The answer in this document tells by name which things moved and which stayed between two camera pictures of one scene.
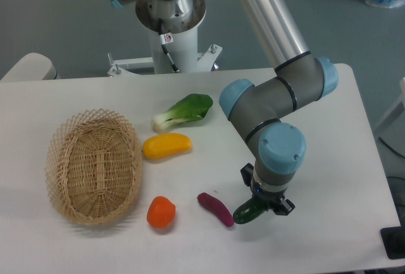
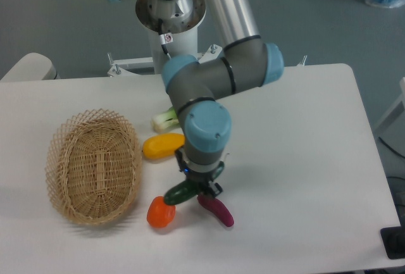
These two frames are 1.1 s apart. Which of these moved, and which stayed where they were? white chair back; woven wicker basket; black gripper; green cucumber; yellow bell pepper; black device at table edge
Moved: green cucumber; black gripper
Stayed: woven wicker basket; yellow bell pepper; black device at table edge; white chair back
